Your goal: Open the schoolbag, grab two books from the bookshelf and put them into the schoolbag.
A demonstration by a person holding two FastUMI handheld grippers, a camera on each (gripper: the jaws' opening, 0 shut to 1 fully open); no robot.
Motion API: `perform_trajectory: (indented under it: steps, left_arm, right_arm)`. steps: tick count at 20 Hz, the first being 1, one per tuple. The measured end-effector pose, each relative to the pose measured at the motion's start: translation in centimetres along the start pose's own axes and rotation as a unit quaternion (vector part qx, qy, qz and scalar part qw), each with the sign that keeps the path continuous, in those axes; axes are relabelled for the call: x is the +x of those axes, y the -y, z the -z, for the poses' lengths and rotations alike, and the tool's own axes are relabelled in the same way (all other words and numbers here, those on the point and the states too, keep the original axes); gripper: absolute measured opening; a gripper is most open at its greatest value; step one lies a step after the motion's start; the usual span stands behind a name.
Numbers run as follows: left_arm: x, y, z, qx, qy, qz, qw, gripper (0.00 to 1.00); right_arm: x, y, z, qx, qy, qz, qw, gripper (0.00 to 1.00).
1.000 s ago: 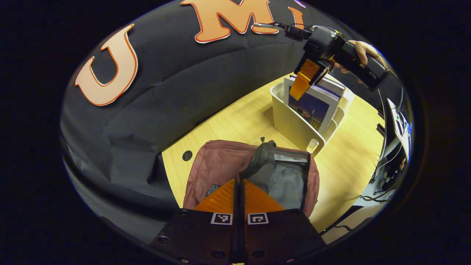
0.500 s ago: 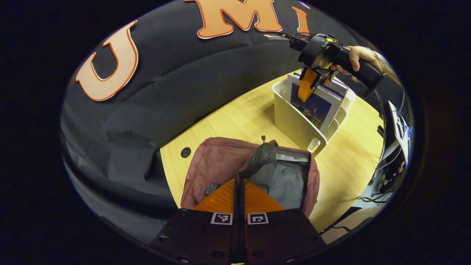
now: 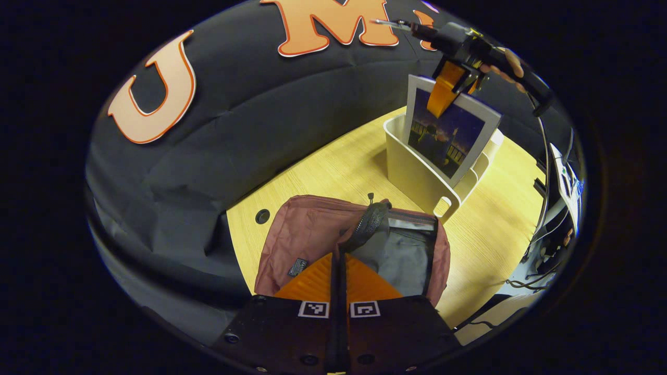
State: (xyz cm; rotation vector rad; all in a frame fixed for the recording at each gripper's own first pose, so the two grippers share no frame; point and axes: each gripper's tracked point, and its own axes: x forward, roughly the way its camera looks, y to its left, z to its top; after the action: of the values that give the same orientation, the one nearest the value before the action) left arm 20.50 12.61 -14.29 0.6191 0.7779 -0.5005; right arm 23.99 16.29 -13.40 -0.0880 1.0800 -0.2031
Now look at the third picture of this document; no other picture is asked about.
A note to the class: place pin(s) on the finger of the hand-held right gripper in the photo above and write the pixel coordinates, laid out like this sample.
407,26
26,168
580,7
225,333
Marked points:
445,91
475,83

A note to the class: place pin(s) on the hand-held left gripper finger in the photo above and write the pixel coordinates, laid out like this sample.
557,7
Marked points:
333,333
343,333

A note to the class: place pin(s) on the blue book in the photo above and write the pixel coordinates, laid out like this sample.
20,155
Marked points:
448,140

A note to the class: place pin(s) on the white bookshelf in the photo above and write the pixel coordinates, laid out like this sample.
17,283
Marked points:
411,172

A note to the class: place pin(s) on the maroon schoolbag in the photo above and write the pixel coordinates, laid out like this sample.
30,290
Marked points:
307,234

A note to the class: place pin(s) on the white electronic device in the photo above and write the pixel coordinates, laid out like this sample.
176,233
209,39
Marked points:
568,182

